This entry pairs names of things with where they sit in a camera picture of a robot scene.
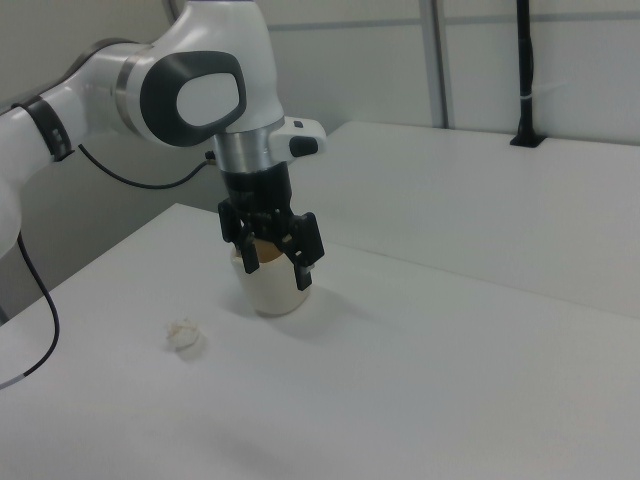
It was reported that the grey partition post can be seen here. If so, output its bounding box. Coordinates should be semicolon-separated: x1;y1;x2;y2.
428;0;457;129

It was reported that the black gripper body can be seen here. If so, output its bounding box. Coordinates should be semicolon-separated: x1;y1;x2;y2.
218;162;295;224

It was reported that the black camera pole with base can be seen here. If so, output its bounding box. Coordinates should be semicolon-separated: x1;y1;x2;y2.
509;0;547;149

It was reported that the small white lidded bin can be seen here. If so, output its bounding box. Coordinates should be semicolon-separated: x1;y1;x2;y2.
229;237;314;317

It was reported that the black cable strap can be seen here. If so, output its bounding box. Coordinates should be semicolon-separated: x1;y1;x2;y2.
11;98;77;162

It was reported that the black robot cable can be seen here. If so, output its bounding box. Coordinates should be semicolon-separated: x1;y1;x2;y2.
0;142;217;391

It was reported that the crumpled white paper trash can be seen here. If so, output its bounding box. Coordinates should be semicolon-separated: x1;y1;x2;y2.
163;316;207;352

